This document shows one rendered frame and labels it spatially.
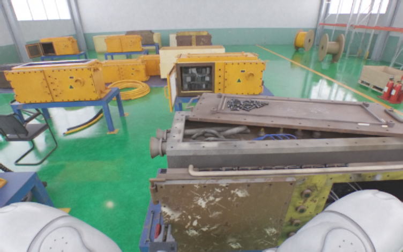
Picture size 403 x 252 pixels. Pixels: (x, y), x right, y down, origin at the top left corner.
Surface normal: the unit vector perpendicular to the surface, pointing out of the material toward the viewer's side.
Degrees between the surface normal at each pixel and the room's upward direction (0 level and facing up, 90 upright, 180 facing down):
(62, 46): 90
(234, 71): 90
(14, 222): 8
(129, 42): 90
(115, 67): 90
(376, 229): 30
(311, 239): 56
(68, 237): 21
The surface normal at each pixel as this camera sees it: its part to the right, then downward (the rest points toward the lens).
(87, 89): 0.04, 0.47
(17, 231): -0.07, -0.72
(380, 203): 0.07, -0.87
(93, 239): 0.86, -0.51
